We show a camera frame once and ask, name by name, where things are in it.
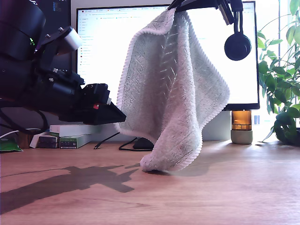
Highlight black headphones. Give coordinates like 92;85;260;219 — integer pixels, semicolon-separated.
224;0;252;61

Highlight grey tea towel white hem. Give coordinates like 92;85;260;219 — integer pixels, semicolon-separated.
116;7;231;173

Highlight green houseplant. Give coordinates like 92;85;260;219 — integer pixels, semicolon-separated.
256;0;300;147

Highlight black cable with plug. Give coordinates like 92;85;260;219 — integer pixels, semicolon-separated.
94;132;139;151

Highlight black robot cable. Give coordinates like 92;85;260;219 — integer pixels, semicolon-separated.
0;107;49;136

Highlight green packet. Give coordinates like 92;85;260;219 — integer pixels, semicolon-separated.
0;138;24;153

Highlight long white box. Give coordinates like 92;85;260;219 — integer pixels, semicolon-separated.
50;124;101;138

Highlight small dark box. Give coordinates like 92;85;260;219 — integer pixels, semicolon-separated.
38;136;59;149

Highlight green and white box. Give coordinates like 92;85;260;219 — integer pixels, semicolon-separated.
60;135;93;150

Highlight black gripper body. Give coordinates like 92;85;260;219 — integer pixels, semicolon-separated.
44;70;111;118

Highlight large monitor white screen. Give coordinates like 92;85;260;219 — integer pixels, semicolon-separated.
75;1;260;150

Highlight amber glass jar grey base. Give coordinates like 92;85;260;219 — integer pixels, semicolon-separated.
230;110;254;144

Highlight small white blue box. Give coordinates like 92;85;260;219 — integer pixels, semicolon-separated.
30;133;51;150

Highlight brown wooden block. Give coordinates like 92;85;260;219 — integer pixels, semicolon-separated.
17;132;36;149

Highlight dark terminal monitor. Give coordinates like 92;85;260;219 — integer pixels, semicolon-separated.
29;0;74;79

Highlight white cable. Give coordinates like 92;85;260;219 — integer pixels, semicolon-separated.
0;128;42;140

